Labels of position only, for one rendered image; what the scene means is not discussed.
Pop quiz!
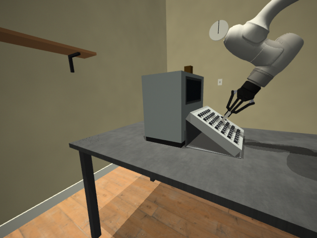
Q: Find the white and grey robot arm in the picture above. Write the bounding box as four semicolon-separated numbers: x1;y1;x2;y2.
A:
224;0;304;87

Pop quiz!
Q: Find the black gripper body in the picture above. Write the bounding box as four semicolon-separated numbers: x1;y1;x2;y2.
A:
237;81;261;102

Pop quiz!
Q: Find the grey control console with keypad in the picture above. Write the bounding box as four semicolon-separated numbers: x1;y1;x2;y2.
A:
141;66;244;159

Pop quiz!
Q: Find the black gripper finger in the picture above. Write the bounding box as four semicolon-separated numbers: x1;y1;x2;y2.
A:
221;90;244;121
222;95;255;122

